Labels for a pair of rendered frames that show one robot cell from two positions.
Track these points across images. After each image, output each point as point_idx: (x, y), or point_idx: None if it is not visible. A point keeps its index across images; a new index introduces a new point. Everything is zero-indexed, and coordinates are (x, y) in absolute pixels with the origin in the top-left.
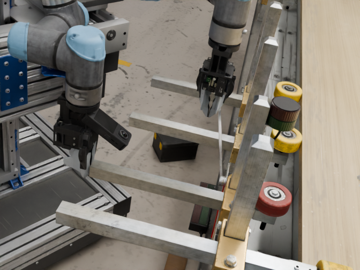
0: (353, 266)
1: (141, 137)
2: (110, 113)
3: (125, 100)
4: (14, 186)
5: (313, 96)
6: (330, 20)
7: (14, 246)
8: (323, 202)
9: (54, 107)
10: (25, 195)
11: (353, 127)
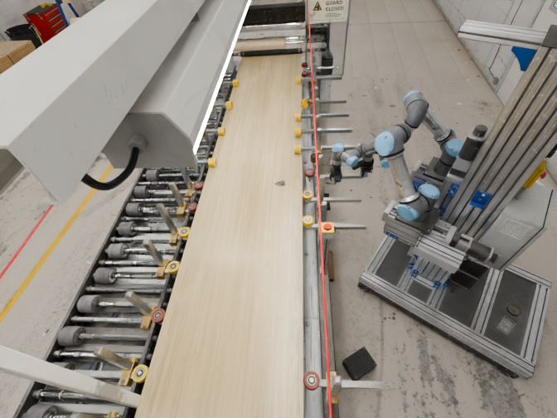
0: (290, 160)
1: (385, 376)
2: (420, 400)
3: None
4: (409, 264)
5: (297, 219)
6: (282, 314)
7: (388, 239)
8: (296, 173)
9: (461, 390)
10: (403, 264)
11: (283, 206)
